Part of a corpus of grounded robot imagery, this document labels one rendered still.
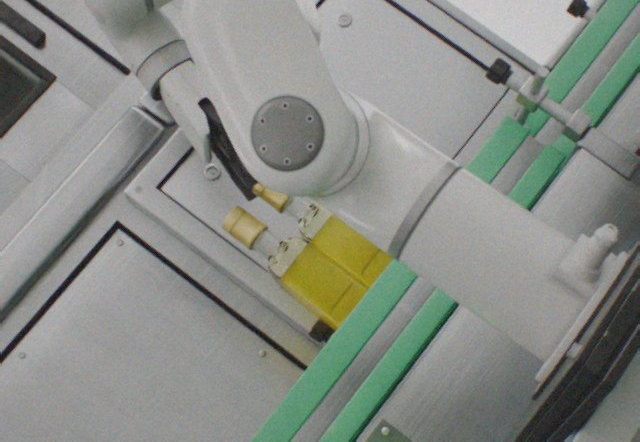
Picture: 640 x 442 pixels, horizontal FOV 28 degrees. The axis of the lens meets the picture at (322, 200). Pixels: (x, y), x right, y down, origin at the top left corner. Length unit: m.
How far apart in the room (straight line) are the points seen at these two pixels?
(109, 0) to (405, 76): 0.44
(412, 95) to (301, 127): 0.75
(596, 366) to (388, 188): 0.28
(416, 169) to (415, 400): 0.34
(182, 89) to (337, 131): 0.56
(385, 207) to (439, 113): 0.68
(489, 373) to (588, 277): 0.34
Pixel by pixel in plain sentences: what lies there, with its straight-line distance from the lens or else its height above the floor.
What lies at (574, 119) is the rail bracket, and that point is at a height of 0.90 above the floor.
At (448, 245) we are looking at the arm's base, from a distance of 1.02.
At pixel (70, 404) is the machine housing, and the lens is 1.64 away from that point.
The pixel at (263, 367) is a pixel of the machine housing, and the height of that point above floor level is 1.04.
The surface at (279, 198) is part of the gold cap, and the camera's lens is 1.50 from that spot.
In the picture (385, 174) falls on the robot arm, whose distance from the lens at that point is 1.04.
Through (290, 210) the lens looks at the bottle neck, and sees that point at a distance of 1.50.
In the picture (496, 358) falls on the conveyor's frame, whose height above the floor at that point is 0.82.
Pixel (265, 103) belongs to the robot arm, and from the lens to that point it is 0.98.
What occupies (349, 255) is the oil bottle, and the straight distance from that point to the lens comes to 1.47.
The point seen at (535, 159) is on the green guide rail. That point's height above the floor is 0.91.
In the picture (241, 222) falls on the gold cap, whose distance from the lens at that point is 1.49.
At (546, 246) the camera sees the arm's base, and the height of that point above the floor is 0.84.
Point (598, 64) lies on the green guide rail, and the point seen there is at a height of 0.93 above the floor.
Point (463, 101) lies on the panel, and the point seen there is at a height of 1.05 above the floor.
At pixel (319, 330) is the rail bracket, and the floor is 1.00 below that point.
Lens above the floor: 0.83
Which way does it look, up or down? 10 degrees up
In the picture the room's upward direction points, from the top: 54 degrees counter-clockwise
